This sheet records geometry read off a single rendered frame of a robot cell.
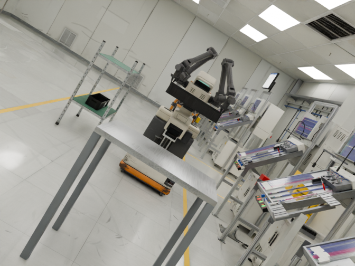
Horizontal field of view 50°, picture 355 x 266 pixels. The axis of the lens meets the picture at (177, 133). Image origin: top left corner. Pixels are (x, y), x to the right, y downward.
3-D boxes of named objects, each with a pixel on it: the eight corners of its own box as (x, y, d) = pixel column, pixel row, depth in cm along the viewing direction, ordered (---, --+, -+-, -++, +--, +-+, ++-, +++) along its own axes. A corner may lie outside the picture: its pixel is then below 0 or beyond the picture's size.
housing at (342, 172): (354, 197, 314) (352, 181, 312) (331, 181, 362) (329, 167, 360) (364, 196, 314) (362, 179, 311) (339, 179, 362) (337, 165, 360)
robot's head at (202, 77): (195, 77, 410) (201, 68, 398) (212, 87, 411) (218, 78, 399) (190, 85, 400) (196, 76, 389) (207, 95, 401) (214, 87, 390)
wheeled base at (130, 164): (126, 154, 471) (136, 138, 468) (169, 181, 475) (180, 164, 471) (116, 167, 405) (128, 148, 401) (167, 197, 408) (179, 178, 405)
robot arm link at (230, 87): (231, 63, 390) (222, 60, 387) (234, 59, 385) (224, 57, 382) (234, 97, 369) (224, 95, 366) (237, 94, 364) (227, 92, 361)
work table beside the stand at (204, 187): (54, 225, 240) (118, 119, 229) (147, 284, 239) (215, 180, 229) (19, 256, 195) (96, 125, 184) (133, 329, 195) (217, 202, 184)
